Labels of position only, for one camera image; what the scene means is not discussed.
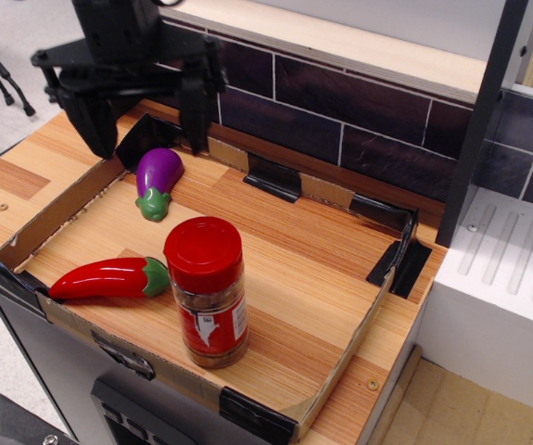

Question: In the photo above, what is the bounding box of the white toy sink drainboard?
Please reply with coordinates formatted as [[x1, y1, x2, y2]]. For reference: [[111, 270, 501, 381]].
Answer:
[[417, 188, 533, 407]]

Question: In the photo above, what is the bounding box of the purple toy eggplant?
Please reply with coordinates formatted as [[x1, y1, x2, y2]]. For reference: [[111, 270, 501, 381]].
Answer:
[[135, 147, 184, 222]]

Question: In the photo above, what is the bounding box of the red-lidded spice bottle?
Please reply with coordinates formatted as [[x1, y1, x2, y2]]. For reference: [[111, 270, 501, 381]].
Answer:
[[163, 216, 249, 368]]

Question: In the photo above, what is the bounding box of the black toy oven panel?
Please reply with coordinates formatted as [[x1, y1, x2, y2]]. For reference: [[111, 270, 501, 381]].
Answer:
[[90, 377, 211, 445]]

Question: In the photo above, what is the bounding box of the red toy chili pepper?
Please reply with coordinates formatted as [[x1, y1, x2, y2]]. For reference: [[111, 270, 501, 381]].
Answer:
[[48, 257, 170, 300]]

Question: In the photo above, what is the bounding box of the dark shelf frame with backsplash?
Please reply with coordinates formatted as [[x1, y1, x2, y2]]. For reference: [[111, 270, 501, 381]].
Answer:
[[161, 1, 525, 246]]

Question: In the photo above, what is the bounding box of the brass screw front right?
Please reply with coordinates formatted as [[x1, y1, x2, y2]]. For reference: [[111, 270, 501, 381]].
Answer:
[[367, 379, 379, 391]]

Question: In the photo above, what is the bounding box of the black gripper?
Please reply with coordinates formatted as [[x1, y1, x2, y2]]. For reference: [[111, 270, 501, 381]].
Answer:
[[32, 1, 227, 159]]

